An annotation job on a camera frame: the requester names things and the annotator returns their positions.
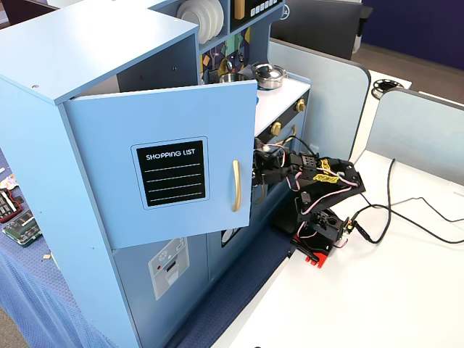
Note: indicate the small wooden piece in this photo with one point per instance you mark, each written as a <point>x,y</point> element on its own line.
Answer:
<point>46,257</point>

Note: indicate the blue door with shopping list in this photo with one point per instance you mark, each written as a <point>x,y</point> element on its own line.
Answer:
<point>108,163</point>

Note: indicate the blue textured mat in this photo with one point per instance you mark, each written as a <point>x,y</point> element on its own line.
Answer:
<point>47,301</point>

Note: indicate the green circuit board in case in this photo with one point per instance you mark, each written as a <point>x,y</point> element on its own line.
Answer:
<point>23,230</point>

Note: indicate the colourful small toy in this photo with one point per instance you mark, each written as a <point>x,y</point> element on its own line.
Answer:
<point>7,182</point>

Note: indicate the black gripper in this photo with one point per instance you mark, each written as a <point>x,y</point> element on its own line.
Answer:
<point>262,171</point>

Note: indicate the blue toy kitchen cabinet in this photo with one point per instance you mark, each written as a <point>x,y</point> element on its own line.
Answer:
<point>108,54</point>

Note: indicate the black red tool case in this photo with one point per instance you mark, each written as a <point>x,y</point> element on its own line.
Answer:
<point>8,206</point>

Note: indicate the silver toy pot with lid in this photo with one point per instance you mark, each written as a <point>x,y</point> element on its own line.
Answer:
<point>269,76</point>

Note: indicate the black filament spool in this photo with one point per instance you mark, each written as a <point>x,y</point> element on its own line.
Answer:
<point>388,87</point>

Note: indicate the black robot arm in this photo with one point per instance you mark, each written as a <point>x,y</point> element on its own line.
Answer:
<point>326,181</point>

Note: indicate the grey-blue desk divider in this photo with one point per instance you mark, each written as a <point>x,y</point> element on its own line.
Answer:
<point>326,94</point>
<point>417,130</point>

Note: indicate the white toy plate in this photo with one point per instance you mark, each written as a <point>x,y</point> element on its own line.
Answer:
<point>210,25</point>
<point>219,20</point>
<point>188,17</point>

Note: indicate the red clamp base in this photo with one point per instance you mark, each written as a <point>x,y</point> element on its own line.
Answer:
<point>315,253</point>

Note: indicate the gold stove knob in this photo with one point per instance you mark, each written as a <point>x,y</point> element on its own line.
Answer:
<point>301,104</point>
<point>276,128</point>

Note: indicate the black toy microwave panel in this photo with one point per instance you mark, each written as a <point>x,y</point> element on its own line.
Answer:
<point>257,11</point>

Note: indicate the blue door with dispenser decal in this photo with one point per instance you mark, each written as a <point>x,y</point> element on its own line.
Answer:
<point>145,290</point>

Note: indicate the silver toy ladle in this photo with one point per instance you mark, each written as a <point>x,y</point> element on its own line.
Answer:
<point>230,65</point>

